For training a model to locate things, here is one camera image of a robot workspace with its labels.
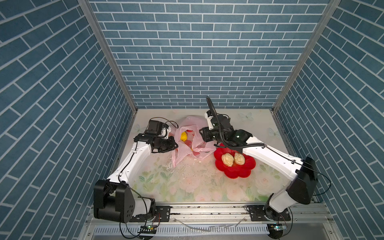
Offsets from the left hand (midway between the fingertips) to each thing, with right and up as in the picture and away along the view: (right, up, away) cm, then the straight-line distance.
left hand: (177, 145), depth 82 cm
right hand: (+12, +9, -5) cm, 16 cm away
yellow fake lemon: (+1, +3, +17) cm, 17 cm away
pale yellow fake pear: (+36, -9, +5) cm, 37 cm away
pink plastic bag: (+5, 0, +17) cm, 18 cm away
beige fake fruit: (+29, -9, +5) cm, 30 cm away
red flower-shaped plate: (+34, -16, +7) cm, 38 cm away
